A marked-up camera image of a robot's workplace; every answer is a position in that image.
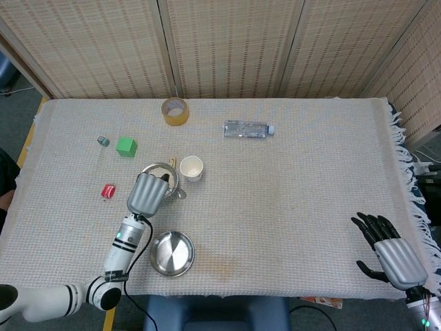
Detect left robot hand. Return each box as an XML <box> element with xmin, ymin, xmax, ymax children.
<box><xmin>126</xmin><ymin>171</ymin><xmax>172</xmax><ymax>218</ymax></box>

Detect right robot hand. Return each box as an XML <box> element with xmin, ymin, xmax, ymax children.
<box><xmin>350</xmin><ymin>212</ymin><xmax>429</xmax><ymax>290</ymax></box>

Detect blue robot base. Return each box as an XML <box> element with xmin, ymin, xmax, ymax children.
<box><xmin>143</xmin><ymin>295</ymin><xmax>292</xmax><ymax>331</ymax></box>

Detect metal bowl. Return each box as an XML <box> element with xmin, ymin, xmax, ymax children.
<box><xmin>141</xmin><ymin>161</ymin><xmax>181</xmax><ymax>199</ymax></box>

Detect white paper cup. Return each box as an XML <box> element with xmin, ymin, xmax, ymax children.
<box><xmin>179</xmin><ymin>155</ymin><xmax>204</xmax><ymax>183</ymax></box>

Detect green cube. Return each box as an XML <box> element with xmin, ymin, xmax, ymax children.
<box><xmin>116</xmin><ymin>136</ymin><xmax>139</xmax><ymax>159</ymax></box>

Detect stainless steel plate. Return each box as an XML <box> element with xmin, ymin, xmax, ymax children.
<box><xmin>149</xmin><ymin>230</ymin><xmax>196</xmax><ymax>278</ymax></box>

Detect black box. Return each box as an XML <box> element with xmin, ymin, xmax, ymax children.
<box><xmin>416</xmin><ymin>174</ymin><xmax>441</xmax><ymax>212</ymax></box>

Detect orange package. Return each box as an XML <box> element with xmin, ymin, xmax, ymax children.
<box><xmin>298</xmin><ymin>296</ymin><xmax>345</xmax><ymax>309</ymax></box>

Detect yellow tape roll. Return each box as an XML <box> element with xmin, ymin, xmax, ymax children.
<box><xmin>161</xmin><ymin>97</ymin><xmax>189</xmax><ymax>127</ymax></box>

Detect clear plastic water bottle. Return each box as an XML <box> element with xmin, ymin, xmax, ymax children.
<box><xmin>224</xmin><ymin>119</ymin><xmax>276</xmax><ymax>139</ymax></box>

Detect beige woven tablecloth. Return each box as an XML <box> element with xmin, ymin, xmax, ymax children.
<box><xmin>0</xmin><ymin>97</ymin><xmax>441</xmax><ymax>300</ymax></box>

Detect person in black clothing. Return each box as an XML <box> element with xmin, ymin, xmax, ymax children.
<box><xmin>0</xmin><ymin>148</ymin><xmax>22</xmax><ymax>232</ymax></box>

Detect woven bamboo screen panel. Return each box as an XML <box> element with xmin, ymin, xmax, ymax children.
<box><xmin>156</xmin><ymin>0</ymin><xmax>306</xmax><ymax>99</ymax></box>
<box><xmin>0</xmin><ymin>0</ymin><xmax>180</xmax><ymax>100</ymax></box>
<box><xmin>278</xmin><ymin>0</ymin><xmax>435</xmax><ymax>99</ymax></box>
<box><xmin>361</xmin><ymin>0</ymin><xmax>441</xmax><ymax>149</ymax></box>

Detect blue chair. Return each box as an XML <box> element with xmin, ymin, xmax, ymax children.
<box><xmin>0</xmin><ymin>54</ymin><xmax>18</xmax><ymax>94</ymax></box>

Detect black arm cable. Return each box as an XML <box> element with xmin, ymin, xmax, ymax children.
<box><xmin>123</xmin><ymin>215</ymin><xmax>154</xmax><ymax>331</ymax></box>

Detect black floor cable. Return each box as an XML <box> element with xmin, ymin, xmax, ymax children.
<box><xmin>289</xmin><ymin>305</ymin><xmax>337</xmax><ymax>331</ymax></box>

